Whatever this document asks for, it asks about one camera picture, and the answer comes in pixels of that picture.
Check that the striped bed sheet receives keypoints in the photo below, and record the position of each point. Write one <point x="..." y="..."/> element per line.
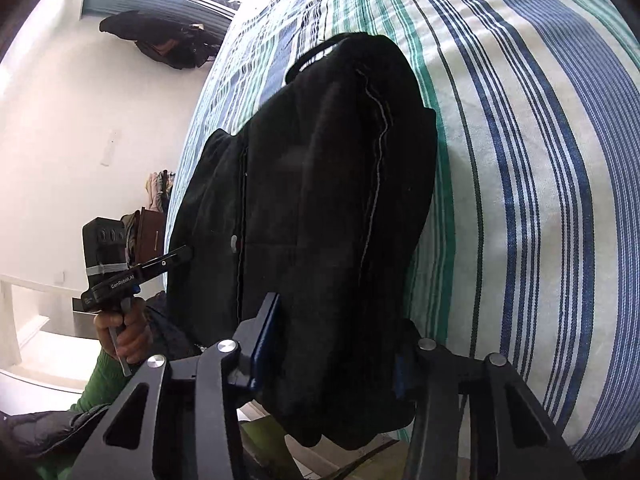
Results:
<point x="525" y="160"/>

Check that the brown wooden cabinet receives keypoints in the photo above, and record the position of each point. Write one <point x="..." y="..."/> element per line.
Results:
<point x="150" y="235"/>

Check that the person's left hand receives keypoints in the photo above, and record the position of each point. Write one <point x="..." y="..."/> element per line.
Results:
<point x="136" y="335"/>

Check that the person's left forearm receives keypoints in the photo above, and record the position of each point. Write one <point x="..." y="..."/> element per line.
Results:
<point x="97" y="385"/>

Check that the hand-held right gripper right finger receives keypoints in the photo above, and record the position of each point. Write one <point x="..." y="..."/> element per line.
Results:
<point x="401" y="375"/>

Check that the black hanging bag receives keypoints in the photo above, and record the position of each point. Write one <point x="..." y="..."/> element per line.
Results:
<point x="160" y="40"/>

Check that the white shelf unit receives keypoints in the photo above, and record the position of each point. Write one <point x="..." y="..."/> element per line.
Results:
<point x="30" y="330"/>

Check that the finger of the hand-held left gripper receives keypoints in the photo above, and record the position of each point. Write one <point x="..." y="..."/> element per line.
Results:
<point x="165" y="261"/>

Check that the black pants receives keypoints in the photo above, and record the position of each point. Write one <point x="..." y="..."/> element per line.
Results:
<point x="310" y="185"/>

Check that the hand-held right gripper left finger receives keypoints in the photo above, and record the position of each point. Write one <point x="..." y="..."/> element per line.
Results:
<point x="265" y="345"/>

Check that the olive cloth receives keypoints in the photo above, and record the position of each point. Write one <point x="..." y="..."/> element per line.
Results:
<point x="130" y="232"/>

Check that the dark padded jacket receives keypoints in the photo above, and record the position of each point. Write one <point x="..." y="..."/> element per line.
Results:
<point x="40" y="430"/>

